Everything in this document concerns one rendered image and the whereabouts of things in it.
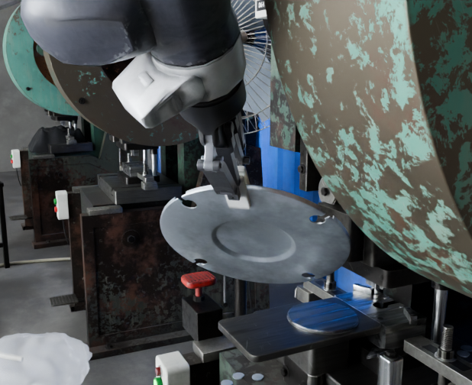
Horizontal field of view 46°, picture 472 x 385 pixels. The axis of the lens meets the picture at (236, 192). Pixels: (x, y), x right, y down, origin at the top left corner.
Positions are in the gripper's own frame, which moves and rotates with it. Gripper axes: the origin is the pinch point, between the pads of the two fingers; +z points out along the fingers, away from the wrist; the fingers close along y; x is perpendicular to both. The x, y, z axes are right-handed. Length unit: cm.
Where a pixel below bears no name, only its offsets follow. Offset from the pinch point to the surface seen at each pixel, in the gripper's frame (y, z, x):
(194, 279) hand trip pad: 7, 48, 18
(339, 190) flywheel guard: -8.5, -13.2, -13.9
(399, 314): -0.6, 37.8, -23.6
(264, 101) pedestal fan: 69, 60, 13
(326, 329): -7.4, 30.3, -11.4
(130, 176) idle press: 93, 137, 87
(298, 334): -9.1, 29.3, -7.0
